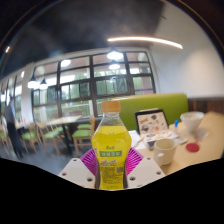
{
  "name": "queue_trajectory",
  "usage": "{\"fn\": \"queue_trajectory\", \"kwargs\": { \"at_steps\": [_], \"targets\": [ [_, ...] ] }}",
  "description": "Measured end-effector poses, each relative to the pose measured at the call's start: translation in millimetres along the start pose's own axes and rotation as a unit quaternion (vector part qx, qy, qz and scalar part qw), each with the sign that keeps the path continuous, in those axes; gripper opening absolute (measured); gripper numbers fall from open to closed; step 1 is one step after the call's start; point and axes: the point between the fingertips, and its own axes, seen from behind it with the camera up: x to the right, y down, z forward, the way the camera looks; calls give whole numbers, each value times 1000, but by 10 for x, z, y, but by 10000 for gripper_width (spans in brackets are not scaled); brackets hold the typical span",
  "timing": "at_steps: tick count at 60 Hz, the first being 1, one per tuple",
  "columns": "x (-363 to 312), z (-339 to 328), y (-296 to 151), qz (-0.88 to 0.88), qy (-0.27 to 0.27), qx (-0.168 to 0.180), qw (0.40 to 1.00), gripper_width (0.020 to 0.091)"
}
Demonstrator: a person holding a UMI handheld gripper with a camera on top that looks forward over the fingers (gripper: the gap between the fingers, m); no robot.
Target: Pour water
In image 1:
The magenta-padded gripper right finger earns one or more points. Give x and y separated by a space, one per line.
146 171

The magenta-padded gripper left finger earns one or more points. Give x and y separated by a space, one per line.
76 171

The yellow drink bottle orange cap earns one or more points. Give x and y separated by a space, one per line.
111 140

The cream ceramic mug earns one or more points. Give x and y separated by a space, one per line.
164 151

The small dark flat device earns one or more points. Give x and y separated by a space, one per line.
151 143

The white paper sheets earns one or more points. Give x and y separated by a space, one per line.
136 140

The wooden chairs with green seats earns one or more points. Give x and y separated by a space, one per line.
50 135

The black tablet with stickers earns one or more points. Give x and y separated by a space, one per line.
151 122

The flat round red coaster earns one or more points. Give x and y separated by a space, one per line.
192 147

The light wooden dining table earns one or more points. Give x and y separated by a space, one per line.
63 120

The small blue-capped bottle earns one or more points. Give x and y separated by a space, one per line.
176 126

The green upholstered bench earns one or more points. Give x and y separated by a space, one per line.
156 106

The white ceramic bowl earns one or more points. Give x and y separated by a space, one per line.
192 120

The person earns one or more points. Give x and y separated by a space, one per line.
12 130

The black pendant ceiling lamps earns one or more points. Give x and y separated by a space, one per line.
114 55

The long curved linear light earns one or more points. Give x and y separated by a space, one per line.
146 39

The dark-framed window wall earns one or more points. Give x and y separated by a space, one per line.
90 83

